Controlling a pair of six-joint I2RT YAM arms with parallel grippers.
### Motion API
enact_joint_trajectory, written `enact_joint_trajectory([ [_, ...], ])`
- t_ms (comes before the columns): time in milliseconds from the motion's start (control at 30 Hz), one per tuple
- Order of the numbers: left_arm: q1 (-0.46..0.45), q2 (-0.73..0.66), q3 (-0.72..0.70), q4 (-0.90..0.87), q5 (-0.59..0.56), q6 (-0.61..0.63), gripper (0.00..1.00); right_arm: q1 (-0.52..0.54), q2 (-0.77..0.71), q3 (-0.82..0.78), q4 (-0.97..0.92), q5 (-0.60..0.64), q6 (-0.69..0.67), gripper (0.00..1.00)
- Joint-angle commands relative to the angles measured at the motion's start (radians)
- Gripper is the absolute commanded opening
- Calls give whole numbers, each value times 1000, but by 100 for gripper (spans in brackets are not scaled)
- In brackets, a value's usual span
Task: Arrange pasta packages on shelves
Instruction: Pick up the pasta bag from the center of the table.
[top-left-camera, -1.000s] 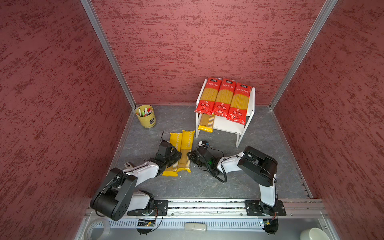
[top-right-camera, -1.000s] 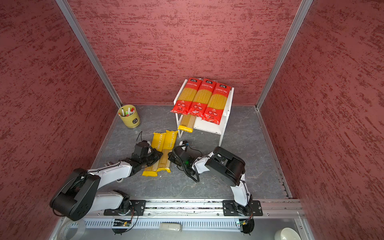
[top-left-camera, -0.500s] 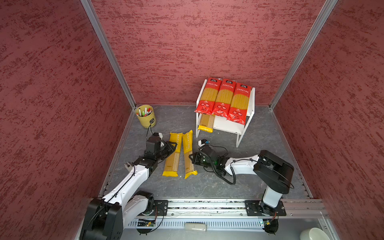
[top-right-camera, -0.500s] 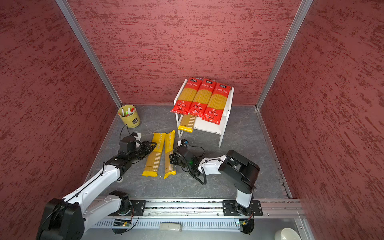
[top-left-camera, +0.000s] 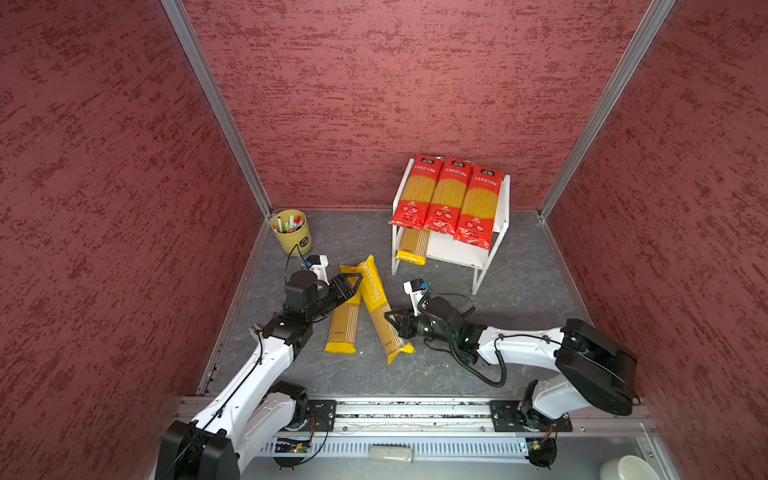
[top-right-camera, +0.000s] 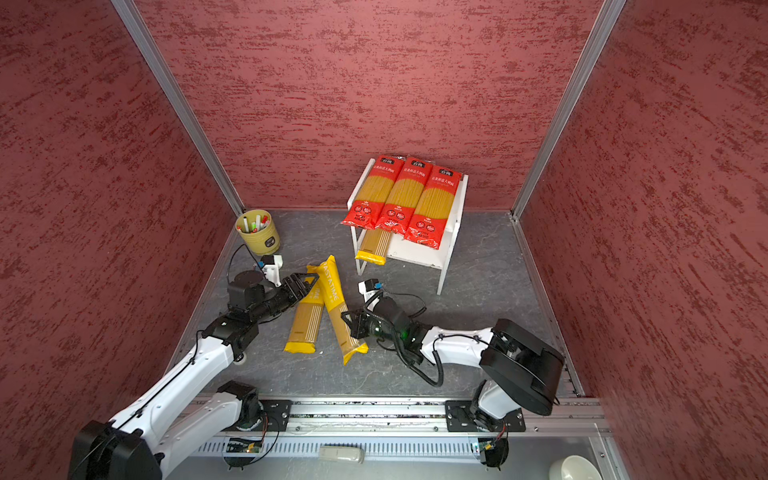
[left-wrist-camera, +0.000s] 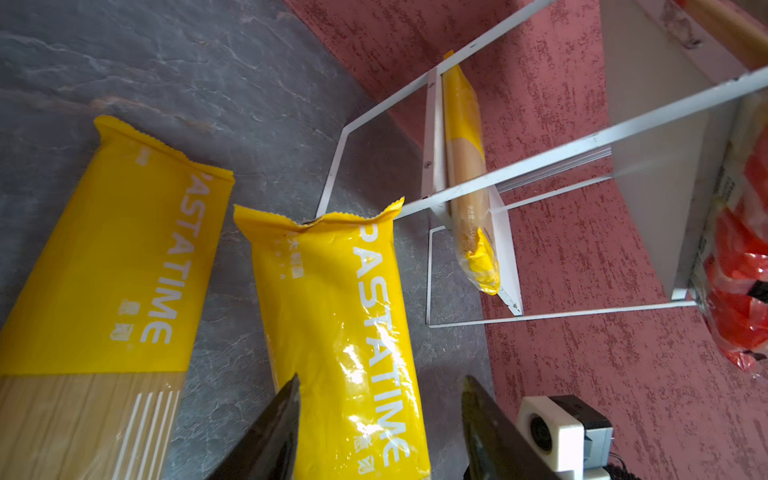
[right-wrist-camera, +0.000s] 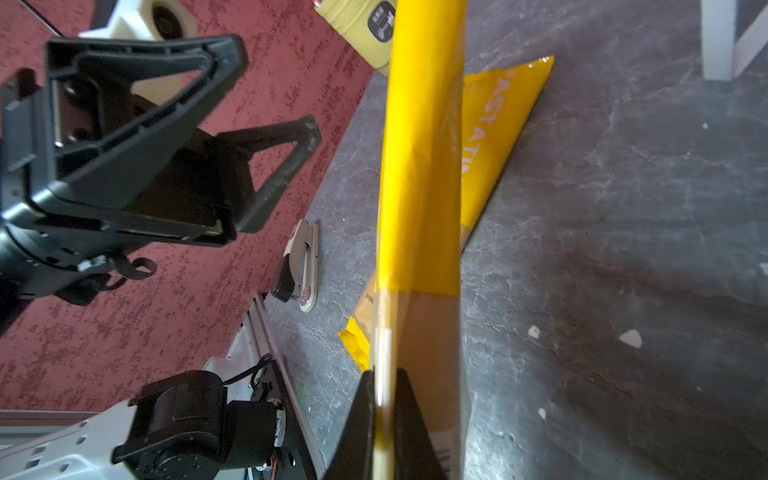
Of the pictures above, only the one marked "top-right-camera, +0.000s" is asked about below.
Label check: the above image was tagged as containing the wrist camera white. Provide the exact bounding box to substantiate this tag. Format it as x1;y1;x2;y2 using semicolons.
358;279;382;302
258;254;283;287

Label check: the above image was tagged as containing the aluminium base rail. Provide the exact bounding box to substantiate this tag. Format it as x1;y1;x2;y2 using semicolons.
122;395;610;436

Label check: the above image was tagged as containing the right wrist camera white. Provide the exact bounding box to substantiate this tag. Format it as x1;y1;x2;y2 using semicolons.
358;279;382;302

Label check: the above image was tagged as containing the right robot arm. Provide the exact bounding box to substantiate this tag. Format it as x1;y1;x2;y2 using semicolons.
341;294;565;432

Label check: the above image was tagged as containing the white bowl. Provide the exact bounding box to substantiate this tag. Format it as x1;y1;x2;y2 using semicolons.
548;455;602;480

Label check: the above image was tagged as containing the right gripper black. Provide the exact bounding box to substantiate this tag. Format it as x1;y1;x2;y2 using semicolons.
341;307;403;345

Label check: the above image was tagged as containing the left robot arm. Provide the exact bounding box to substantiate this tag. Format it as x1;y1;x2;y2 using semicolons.
68;270;319;479

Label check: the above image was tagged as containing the small white remote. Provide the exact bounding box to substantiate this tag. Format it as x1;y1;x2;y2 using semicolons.
318;445;365;464

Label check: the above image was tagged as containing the white cable duct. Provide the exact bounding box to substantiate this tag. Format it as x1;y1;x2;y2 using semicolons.
191;435;490;463

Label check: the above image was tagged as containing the right aluminium corner post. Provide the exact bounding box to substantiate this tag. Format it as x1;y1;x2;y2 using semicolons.
512;0;626;223

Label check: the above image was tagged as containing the yellow pen holder cup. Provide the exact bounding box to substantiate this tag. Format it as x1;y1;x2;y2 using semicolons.
235;209;281;256

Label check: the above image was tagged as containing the white two-tier shelf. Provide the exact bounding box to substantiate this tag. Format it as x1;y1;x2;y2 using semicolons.
346;157;469;295

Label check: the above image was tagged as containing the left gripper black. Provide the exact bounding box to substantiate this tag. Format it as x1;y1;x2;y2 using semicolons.
251;273;320;323

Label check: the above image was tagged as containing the aluminium corner post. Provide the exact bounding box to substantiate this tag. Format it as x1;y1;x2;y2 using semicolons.
512;0;626;223
111;0;245;215

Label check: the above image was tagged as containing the red pasta package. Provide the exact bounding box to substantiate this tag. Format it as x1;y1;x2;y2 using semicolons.
342;155;405;229
404;166;463;250
375;157;434;235

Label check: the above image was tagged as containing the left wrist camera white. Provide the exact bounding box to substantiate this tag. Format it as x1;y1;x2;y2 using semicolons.
258;254;283;287

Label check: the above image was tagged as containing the left aluminium corner post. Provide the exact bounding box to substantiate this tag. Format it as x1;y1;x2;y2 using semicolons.
111;0;245;215

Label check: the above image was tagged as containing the yellow pasta package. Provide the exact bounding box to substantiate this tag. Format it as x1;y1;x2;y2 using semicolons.
284;279;325;354
315;255;369;366
355;229;392;266

